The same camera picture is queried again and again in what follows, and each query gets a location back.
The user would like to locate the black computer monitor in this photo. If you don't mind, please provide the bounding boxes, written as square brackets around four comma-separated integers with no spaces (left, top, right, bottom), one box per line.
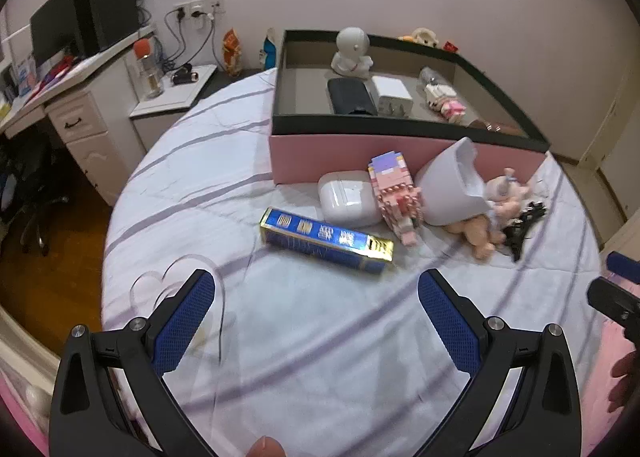
[29,0,83,68]

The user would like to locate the clear glass bottle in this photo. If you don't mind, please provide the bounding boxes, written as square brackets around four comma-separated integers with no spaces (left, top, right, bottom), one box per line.
[419,66,453,88]

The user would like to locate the white cone-shaped device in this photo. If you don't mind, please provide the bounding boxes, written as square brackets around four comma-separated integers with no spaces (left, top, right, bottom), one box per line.
[416,137,493,228]

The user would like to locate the black computer tower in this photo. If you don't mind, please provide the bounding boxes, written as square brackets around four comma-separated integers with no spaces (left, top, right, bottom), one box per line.
[74,0,141,58]

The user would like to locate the pink box with black rim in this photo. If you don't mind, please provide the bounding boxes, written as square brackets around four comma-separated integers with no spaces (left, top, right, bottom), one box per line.
[269,28,551,186]

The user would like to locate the blue and gold box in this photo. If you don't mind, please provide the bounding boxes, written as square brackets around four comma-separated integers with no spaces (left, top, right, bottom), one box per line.
[259,207,396,275]

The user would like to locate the black power cable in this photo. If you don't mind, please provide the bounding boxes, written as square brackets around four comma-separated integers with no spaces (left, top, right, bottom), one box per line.
[162,10,191,70]

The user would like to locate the white robot figurine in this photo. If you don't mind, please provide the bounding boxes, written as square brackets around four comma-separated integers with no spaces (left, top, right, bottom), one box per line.
[332,27,375,77]

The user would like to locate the white plug adapter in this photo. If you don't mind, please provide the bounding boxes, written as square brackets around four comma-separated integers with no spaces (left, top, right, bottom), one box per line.
[371,76,414,117]

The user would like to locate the small blue carton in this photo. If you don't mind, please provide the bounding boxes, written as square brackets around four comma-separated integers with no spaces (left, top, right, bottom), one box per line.
[12,60,38,98]

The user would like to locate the pink block figure purple hair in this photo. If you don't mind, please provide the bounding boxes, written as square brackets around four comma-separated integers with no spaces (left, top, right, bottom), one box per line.
[367,152,426,247]

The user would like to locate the small black device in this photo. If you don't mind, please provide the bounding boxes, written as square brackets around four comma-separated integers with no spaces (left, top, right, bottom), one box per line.
[171,64,199,85]

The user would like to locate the white and pink block figure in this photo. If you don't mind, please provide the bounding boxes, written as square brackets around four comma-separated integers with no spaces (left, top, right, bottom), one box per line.
[425,84,468,124]

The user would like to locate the small doll in blue dress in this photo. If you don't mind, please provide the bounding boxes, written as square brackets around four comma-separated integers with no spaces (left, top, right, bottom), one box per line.
[445,210,506,263]

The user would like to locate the pink bed sheet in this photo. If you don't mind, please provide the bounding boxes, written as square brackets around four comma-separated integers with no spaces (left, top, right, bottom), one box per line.
[0,322,640,457]

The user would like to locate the orange snack bag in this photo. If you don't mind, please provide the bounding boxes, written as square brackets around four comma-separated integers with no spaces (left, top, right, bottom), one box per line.
[221,28,244,75]

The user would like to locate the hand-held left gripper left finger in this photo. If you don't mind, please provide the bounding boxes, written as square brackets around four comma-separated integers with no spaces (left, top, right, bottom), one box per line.
[47,268,217,457]

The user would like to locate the red papers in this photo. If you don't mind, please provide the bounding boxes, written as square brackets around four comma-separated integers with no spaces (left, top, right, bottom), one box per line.
[37,54,76,88]

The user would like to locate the white door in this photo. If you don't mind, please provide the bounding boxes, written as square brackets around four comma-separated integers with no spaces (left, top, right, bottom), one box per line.
[580,52,640,188]

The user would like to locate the white desk with drawers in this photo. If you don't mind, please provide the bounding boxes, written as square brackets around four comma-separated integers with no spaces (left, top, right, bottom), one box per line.
[0,24,156,208]

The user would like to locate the white nightstand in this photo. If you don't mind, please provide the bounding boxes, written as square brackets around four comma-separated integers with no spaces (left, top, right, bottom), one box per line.
[129,63,218,153]

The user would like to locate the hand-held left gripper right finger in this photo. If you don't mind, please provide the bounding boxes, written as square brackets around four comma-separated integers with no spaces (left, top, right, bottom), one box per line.
[417,268,581,457]

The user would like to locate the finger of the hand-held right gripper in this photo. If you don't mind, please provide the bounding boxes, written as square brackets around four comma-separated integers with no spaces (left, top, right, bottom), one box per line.
[586,277,640,324]
[606,251,640,284]

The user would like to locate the black hair clip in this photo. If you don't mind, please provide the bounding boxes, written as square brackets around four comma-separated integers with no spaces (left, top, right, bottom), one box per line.
[502,202,546,263]

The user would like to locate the white earbuds case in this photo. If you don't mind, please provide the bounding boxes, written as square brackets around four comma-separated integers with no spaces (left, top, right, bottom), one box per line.
[317,172,381,228]

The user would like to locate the blue and white bag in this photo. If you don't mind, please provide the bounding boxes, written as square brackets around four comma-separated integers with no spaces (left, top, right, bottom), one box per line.
[258,28,278,70]

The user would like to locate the person's left hand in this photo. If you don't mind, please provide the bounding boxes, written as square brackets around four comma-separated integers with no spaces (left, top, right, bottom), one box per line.
[248,436,287,457]

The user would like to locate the bottle with orange cap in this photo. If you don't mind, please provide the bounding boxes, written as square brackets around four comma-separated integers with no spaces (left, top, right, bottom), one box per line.
[132,38,166,99]

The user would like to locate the person's right hand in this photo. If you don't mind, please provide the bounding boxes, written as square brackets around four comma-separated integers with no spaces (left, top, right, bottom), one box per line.
[609,351,640,415]

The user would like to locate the black office chair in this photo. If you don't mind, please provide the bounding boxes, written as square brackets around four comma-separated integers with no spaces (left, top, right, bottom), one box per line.
[0,137,68,258]

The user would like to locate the black oblong case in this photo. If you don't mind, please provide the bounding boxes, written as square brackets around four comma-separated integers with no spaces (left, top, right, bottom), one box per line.
[327,77,377,116]

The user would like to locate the white wall outlet strip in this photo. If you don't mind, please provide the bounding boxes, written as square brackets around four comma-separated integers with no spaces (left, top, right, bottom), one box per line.
[173,0,226,20]

